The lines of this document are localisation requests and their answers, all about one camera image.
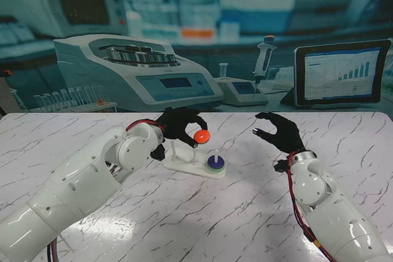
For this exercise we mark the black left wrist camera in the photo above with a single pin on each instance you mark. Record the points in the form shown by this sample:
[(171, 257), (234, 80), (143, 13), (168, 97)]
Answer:
[(158, 153)]

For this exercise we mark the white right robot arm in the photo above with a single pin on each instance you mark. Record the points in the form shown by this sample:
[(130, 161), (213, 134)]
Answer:
[(334, 210)]

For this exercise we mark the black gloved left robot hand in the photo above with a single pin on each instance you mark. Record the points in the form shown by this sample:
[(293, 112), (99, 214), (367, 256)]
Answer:
[(176, 127)]

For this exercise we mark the white Hanoi tower base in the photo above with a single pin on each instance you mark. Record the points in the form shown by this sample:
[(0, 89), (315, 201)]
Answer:
[(184, 165)]

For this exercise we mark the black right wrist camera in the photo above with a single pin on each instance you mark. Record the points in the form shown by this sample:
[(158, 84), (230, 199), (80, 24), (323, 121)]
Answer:
[(280, 166)]

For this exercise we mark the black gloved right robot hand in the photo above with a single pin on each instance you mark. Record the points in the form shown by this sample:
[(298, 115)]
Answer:
[(287, 136)]

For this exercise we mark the printed laboratory backdrop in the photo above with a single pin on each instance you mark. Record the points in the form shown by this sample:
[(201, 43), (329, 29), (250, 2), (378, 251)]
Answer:
[(196, 29)]

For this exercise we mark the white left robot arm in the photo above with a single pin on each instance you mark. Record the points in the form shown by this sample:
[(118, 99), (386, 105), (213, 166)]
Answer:
[(76, 188)]

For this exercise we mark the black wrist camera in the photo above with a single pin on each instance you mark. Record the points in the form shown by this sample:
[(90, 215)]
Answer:
[(280, 166), (158, 153)]

